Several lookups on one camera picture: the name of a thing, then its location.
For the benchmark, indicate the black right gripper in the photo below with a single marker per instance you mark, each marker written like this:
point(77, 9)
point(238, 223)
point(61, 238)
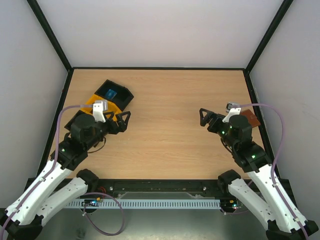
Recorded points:
point(213, 120)

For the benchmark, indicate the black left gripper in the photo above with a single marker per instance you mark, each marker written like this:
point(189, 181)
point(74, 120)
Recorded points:
point(121, 126)

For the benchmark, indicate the brown leather card holder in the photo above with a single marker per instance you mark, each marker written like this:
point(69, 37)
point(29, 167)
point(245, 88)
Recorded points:
point(251, 117)

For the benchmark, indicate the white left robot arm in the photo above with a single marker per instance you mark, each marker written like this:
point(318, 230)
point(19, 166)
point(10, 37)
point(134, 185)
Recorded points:
point(25, 218)

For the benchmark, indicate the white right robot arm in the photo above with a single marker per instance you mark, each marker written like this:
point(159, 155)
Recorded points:
point(273, 208)

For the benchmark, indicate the blue card in bin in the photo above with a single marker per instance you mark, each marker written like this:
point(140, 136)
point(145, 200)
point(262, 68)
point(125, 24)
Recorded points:
point(110, 94)

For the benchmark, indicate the yellow storage bin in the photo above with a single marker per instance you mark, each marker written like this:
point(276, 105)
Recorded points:
point(89, 110)

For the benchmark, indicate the black storage bin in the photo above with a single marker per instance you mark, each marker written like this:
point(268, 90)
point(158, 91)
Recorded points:
point(72, 120)
point(123, 97)

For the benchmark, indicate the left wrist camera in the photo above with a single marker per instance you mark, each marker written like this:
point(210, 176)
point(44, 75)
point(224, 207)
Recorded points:
point(98, 109)

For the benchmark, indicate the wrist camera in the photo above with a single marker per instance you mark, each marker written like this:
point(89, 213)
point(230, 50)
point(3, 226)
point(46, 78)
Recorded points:
point(231, 107)
point(98, 109)

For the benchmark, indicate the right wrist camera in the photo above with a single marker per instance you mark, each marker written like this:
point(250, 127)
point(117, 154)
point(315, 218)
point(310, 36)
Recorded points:
point(231, 107)

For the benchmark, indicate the black enclosure frame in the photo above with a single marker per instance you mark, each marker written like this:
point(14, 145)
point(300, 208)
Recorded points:
point(164, 141)

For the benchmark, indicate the white slotted cable duct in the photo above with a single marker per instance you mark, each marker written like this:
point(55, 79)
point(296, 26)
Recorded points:
point(198, 204)

